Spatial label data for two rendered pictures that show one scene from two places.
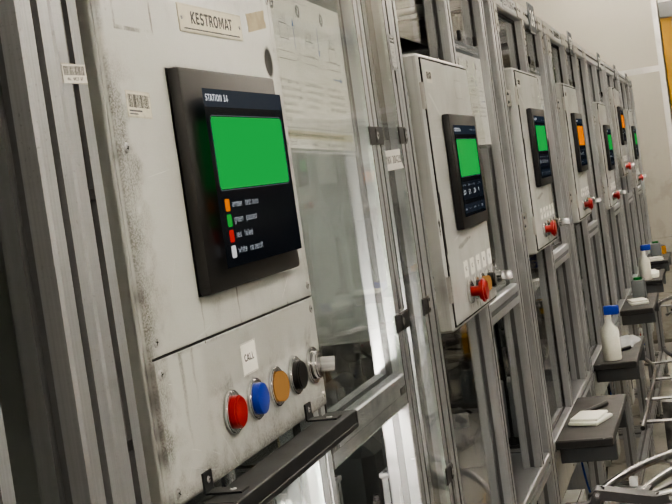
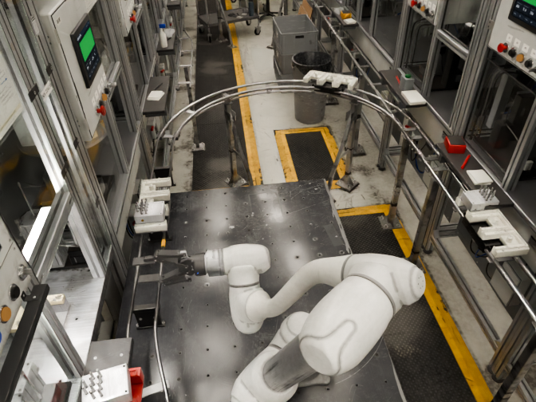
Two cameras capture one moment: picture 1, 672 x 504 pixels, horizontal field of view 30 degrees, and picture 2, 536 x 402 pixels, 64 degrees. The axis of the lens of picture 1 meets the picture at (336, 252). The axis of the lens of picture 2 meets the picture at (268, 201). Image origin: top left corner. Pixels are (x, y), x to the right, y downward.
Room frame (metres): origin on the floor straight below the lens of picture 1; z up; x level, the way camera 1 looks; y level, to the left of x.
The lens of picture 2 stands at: (0.48, -0.24, 2.19)
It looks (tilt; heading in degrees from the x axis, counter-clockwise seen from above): 40 degrees down; 338
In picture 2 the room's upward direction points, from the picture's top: 2 degrees counter-clockwise
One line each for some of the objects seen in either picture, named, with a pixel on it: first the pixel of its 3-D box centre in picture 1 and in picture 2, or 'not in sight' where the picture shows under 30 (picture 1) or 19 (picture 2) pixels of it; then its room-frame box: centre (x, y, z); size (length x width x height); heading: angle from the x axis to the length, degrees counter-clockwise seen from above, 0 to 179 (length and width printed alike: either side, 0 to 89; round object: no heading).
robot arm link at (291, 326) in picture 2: not in sight; (300, 341); (1.23, -0.65, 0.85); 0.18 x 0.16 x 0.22; 116
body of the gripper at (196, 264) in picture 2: not in sight; (192, 265); (1.48, -0.37, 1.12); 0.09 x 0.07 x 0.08; 73
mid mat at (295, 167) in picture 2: not in sight; (310, 155); (3.34, -1.85, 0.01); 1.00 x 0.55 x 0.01; 163
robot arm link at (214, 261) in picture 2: not in sight; (214, 262); (1.45, -0.44, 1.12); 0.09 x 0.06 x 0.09; 163
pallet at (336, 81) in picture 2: not in sight; (330, 83); (3.01, -1.80, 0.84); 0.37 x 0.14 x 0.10; 41
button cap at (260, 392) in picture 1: (255, 398); not in sight; (1.18, 0.09, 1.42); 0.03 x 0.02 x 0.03; 163
